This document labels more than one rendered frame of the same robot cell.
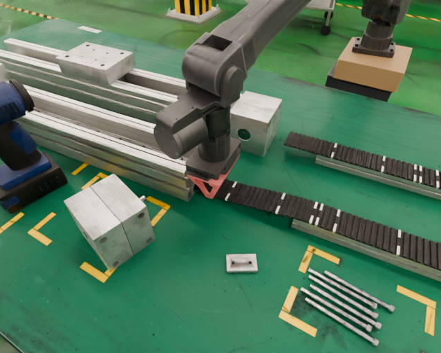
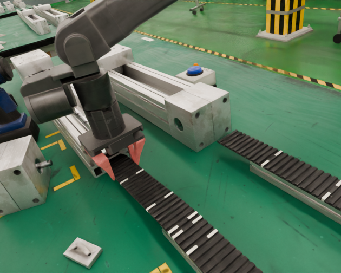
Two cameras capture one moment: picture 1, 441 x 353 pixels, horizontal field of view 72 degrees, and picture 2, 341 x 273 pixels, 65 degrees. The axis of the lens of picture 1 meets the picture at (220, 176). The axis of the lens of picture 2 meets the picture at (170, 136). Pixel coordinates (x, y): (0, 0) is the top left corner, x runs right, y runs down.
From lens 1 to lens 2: 0.36 m
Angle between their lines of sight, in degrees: 30
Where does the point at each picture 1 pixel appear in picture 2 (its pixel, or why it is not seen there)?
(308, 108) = (290, 110)
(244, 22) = not seen: outside the picture
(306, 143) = (242, 144)
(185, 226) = (74, 199)
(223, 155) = (106, 132)
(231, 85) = (70, 53)
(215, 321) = not seen: outside the picture
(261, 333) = not seen: outside the picture
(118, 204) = (7, 158)
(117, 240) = not seen: outside the picture
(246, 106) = (184, 95)
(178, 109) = (39, 76)
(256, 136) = (187, 128)
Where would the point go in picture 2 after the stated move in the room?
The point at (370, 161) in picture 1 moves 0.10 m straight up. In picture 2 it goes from (315, 182) to (326, 124)
